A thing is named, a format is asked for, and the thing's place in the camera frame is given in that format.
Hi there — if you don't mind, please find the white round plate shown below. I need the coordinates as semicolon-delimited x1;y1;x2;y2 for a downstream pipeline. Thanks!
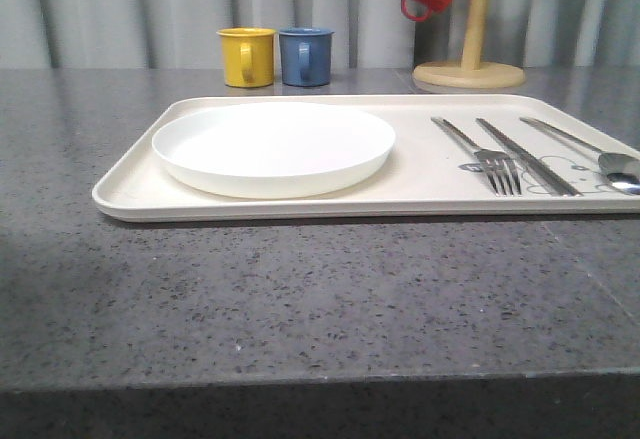
152;102;396;199

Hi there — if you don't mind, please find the silver metal fork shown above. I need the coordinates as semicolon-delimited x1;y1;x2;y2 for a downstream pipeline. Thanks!
431;117;522;196

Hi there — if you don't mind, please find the silver metal spoon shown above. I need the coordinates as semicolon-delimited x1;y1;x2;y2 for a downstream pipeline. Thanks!
520;117;639;195

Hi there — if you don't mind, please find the cream rectangular rabbit tray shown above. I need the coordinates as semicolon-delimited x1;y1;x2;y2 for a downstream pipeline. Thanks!
92;94;639;222

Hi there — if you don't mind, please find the blue mug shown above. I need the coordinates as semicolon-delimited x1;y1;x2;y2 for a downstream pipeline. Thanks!
278;27;333;87

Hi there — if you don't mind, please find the yellow mug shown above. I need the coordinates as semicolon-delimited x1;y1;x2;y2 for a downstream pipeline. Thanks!
217;27;276;88

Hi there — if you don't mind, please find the wooden mug tree stand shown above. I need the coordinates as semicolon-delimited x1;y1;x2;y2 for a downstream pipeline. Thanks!
412;0;525;89

